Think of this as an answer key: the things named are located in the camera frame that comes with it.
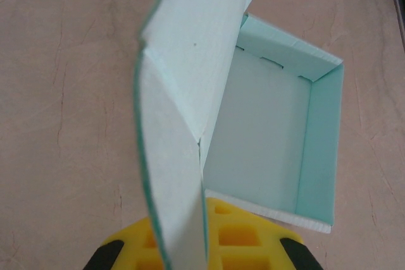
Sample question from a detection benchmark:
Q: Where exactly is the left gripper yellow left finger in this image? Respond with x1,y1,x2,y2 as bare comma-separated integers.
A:
84,216,165,270

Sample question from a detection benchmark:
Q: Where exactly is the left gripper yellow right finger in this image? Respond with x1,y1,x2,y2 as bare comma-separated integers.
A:
204,197,323,270

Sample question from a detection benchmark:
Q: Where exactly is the light teal paper box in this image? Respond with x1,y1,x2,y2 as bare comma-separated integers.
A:
132,0,345,270

